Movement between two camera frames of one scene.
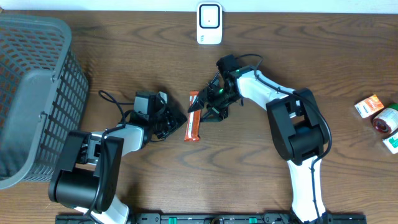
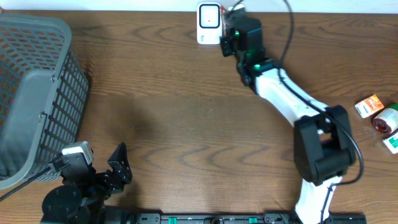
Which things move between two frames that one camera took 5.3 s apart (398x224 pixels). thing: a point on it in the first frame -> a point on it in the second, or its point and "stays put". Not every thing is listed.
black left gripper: [173, 119] -> [120, 172]
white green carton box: [392, 143] stays put
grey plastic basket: [43, 89] stays put
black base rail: [219, 219] stays put
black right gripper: [219, 115] -> [225, 48]
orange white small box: [369, 106] stays put
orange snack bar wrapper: [192, 131] -> [224, 14]
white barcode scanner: [209, 23] stays put
